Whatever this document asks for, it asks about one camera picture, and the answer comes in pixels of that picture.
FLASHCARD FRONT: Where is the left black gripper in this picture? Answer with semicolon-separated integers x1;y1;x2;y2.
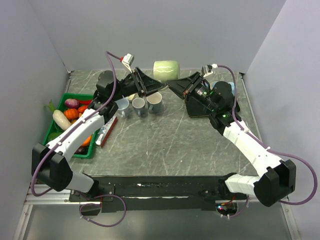
111;67;166;102

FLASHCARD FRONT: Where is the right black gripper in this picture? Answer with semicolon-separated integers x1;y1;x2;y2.
165;72;218;113

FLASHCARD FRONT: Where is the grey-blue hexagonal mug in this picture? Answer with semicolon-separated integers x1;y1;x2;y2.
146;92;163;114

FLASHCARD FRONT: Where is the green ceramic mug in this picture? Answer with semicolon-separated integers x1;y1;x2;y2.
153;60;180;82

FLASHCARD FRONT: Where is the grey plastic measuring cup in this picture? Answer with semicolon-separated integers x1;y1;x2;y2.
115;97;130;118

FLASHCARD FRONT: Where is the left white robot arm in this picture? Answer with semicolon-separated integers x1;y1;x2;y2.
31;67;166;201

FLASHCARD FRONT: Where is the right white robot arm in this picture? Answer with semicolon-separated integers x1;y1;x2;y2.
166;72;297;207

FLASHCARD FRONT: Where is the pale blue mug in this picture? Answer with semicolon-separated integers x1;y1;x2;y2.
211;81;235;96

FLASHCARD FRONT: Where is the black gold-rimmed tray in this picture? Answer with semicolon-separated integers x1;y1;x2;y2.
184;97;234;118

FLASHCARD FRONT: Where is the red toothpaste box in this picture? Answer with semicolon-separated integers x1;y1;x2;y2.
94;116;118;148

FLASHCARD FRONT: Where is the red chili toy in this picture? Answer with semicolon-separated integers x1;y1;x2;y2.
78;99;92;105

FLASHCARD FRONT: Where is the purple onion toy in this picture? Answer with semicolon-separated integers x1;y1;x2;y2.
64;98;80;109

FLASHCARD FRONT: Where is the orange pumpkin toy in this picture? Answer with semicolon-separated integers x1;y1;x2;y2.
63;108;79;121

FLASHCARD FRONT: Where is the orange carrot toy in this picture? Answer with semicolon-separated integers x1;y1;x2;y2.
81;135;93;147

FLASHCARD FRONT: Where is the white radish toy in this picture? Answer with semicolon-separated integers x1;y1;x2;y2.
52;109;71;131

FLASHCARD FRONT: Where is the green vegetable crate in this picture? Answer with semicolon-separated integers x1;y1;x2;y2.
39;92;98;159

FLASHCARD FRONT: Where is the green bell pepper toy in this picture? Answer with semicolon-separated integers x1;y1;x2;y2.
47;132;62;142

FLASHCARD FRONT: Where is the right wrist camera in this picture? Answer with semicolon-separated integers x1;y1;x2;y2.
201;63;218;78

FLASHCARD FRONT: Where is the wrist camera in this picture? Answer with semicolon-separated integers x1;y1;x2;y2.
120;53;135;73
201;63;218;78

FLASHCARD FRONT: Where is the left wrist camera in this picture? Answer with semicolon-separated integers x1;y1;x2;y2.
120;53;135;73

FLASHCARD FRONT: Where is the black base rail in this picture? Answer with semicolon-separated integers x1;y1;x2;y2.
69;174;247;213

